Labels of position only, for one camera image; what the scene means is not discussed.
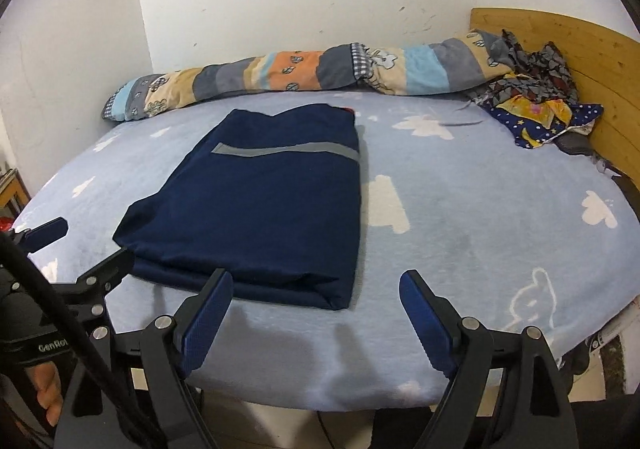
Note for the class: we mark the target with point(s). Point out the wooden headboard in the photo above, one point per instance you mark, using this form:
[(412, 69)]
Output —
[(600, 59)]

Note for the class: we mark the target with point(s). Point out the navy dotted cloth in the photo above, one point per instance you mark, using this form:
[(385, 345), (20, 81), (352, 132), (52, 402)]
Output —
[(525, 130)]

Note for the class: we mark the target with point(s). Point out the rolled patchwork quilt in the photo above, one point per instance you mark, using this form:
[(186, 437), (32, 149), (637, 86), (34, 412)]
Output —
[(300, 69)]

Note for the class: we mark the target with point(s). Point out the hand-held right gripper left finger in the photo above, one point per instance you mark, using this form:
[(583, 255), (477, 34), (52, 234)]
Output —
[(207, 324)]

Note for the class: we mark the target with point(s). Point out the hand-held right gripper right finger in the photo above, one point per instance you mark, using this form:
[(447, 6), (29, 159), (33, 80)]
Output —
[(425, 320)]

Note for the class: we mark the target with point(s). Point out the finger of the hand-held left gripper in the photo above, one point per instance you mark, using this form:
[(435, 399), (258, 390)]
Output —
[(107, 269), (46, 234)]

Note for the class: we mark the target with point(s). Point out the dark floral cloth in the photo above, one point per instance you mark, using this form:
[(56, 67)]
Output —
[(545, 69)]

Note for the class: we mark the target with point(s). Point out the wooden rack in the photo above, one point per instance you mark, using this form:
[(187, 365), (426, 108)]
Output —
[(12, 189)]

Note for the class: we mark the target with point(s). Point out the light blue fleece blanket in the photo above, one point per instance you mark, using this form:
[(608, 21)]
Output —
[(475, 229)]

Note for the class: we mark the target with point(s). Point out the person's left hand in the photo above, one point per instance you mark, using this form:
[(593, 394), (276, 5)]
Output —
[(49, 391)]

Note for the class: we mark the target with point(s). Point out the person's dark trousers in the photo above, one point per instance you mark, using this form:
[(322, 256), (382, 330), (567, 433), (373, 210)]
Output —
[(610, 429)]

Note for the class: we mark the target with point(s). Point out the navy blue jacket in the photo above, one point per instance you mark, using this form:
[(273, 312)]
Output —
[(275, 209)]

